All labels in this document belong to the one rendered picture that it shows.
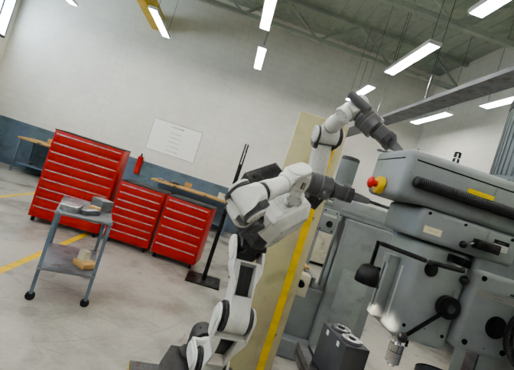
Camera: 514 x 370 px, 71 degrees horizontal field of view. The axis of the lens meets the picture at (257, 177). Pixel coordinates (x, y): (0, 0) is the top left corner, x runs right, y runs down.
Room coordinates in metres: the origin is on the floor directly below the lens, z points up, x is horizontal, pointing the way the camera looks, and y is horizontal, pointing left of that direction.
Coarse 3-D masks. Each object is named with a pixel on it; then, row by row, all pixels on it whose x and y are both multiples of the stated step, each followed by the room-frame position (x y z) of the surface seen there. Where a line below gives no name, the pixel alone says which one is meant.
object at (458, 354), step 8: (456, 352) 1.46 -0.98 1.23; (464, 352) 1.41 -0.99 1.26; (472, 352) 1.37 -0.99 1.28; (456, 360) 1.44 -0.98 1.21; (464, 360) 1.40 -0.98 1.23; (472, 360) 1.36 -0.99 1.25; (480, 360) 1.33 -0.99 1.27; (488, 360) 1.30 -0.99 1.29; (496, 360) 1.26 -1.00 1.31; (504, 360) 1.23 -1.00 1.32; (448, 368) 1.47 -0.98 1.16; (456, 368) 1.43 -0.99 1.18; (464, 368) 1.38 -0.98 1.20; (472, 368) 1.35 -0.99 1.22; (480, 368) 1.32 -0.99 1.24; (488, 368) 1.29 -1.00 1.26; (496, 368) 1.25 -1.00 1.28; (504, 368) 1.22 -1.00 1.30; (512, 368) 1.19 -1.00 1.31
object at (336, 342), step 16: (320, 336) 1.70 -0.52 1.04; (336, 336) 1.59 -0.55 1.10; (352, 336) 1.60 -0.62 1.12; (320, 352) 1.66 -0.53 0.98; (336, 352) 1.55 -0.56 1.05; (352, 352) 1.51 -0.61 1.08; (368, 352) 1.53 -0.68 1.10; (320, 368) 1.62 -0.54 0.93; (336, 368) 1.52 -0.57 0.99; (352, 368) 1.52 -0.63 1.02
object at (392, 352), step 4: (388, 348) 1.23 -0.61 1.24; (392, 348) 1.21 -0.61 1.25; (396, 348) 1.21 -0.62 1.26; (388, 352) 1.22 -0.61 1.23; (392, 352) 1.21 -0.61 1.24; (396, 352) 1.20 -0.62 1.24; (400, 352) 1.21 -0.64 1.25; (388, 356) 1.22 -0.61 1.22; (392, 356) 1.21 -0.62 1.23; (396, 356) 1.20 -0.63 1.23; (400, 356) 1.21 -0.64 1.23; (388, 360) 1.21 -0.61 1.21; (392, 360) 1.21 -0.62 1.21; (396, 360) 1.20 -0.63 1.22; (392, 364) 1.20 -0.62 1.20; (396, 364) 1.21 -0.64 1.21
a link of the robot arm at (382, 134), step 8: (368, 120) 1.32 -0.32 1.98; (376, 120) 1.31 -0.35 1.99; (384, 120) 1.33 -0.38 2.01; (360, 128) 1.35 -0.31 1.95; (368, 128) 1.32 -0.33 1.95; (376, 128) 1.31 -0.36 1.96; (384, 128) 1.29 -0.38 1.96; (368, 136) 1.36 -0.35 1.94; (376, 136) 1.30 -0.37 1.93; (384, 136) 1.27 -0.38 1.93; (392, 136) 1.26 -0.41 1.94; (384, 144) 1.28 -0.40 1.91
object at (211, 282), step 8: (248, 144) 5.30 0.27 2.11; (240, 160) 5.30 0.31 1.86; (240, 168) 5.30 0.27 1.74; (232, 184) 5.31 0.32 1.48; (224, 208) 5.31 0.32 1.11; (224, 216) 5.30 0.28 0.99; (216, 232) 5.30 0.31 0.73; (216, 240) 5.30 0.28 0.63; (208, 264) 5.29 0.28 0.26; (192, 272) 5.46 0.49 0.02; (184, 280) 5.06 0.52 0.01; (192, 280) 5.12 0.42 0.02; (200, 280) 5.23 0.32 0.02; (208, 280) 5.35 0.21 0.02; (216, 280) 5.47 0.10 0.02; (216, 288) 5.10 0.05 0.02
